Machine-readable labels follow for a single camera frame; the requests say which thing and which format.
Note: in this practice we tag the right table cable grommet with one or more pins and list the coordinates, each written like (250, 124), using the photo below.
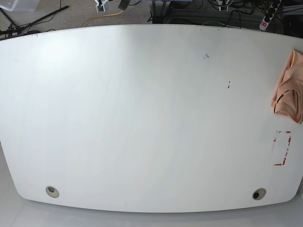
(259, 194)

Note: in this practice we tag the peach T-shirt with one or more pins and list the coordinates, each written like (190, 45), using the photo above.
(288, 95)

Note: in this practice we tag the clear plastic storage box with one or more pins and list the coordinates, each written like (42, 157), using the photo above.
(19, 5)

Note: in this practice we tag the red tape rectangle marking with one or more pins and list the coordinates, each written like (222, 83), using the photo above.
(281, 144)

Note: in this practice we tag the white power strip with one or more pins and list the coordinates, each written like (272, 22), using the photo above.
(269, 14)

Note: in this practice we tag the black equipment base on floor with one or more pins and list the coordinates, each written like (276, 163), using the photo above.
(161, 10)

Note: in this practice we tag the table cable grommet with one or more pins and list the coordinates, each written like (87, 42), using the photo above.
(52, 192)
(259, 194)

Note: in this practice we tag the left table cable grommet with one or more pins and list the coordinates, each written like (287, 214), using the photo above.
(52, 192)

